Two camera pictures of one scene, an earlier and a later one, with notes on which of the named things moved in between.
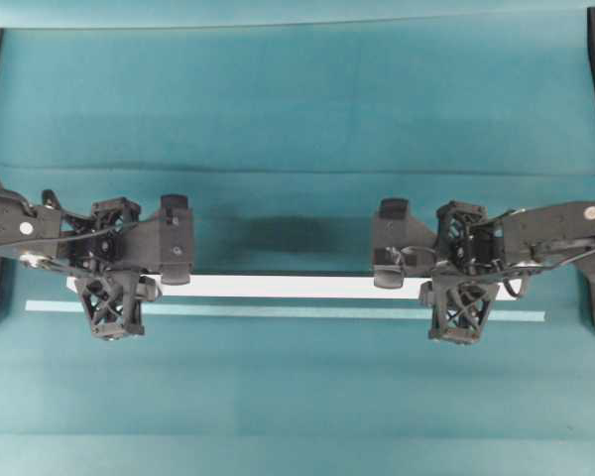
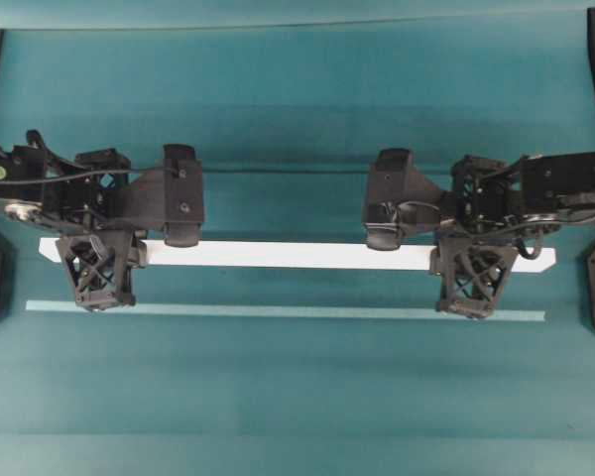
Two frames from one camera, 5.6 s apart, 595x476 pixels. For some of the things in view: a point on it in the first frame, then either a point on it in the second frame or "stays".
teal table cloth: (288, 128) stays
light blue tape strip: (279, 310) stays
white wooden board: (298, 286) to (307, 255)
